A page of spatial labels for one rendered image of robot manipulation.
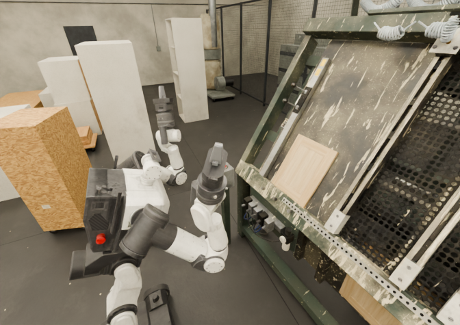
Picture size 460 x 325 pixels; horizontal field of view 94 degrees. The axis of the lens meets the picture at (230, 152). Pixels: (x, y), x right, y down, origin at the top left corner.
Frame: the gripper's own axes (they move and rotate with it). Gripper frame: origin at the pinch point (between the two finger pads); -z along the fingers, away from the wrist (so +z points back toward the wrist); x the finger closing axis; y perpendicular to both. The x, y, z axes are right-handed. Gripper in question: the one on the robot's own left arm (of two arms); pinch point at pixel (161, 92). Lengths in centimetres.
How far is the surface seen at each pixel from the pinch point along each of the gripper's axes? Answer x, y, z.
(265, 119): 22, -85, 25
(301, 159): 56, -64, 50
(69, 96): -380, -122, -15
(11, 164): -164, 28, 48
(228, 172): 2, -53, 62
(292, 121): 46, -77, 25
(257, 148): 15, -82, 49
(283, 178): 44, -61, 64
